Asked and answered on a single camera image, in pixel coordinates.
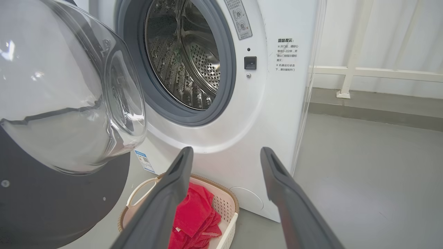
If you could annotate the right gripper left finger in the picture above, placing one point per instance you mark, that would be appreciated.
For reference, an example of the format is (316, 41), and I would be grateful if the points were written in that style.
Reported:
(162, 211)

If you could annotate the dark grey washer door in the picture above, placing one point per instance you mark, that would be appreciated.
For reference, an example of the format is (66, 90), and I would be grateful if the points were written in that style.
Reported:
(52, 200)

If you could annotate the black door latch socket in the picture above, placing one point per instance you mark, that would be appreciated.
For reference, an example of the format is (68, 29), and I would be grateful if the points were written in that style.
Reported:
(250, 63)

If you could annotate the blue energy label sticker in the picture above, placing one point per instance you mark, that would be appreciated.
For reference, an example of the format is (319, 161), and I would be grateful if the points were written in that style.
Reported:
(144, 162)

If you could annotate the cream perforated laundry basket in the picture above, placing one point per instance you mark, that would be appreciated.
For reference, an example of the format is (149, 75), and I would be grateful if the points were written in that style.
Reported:
(225, 207)

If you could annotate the grey warning sticker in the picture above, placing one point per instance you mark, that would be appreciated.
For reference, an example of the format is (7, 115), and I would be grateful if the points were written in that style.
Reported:
(238, 19)

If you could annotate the white front-load washing machine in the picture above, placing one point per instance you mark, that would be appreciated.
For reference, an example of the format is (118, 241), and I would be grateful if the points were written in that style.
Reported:
(263, 121)

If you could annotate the red and white garment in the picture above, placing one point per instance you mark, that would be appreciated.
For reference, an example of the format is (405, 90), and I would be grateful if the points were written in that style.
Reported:
(195, 214)

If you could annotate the white metal railing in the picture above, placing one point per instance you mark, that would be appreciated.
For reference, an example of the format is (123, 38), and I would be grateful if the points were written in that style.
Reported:
(353, 71)

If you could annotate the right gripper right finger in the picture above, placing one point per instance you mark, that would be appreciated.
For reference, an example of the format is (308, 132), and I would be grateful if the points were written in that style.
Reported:
(297, 214)

